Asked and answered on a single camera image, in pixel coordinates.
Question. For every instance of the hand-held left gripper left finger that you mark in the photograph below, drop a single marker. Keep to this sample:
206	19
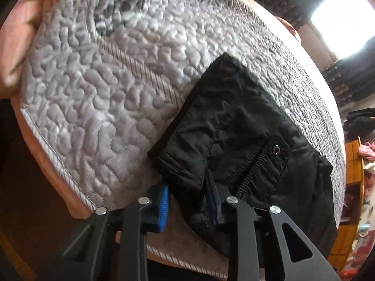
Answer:
164	207

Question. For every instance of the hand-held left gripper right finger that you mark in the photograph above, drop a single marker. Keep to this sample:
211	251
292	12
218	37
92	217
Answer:
212	205

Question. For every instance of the black pants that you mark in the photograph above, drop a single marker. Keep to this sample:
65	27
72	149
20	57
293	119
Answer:
234	117

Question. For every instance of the grey quilted blanket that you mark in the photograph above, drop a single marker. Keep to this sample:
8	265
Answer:
102	108

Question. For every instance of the pink bed sheet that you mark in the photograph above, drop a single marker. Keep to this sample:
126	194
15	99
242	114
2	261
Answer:
47	152

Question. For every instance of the yellow wooden cabinet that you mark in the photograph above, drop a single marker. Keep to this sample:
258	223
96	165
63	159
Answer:
353	158

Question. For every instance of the pile of pink clothes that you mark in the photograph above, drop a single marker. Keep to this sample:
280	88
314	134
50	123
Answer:
367	149

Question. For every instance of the coat rack with dark coats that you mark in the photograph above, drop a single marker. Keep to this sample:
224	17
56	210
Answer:
360	120

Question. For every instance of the dark patterned curtain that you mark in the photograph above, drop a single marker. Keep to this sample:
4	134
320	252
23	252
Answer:
351	79
281	0

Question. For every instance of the bright window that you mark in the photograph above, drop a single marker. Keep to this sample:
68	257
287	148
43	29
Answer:
345	14

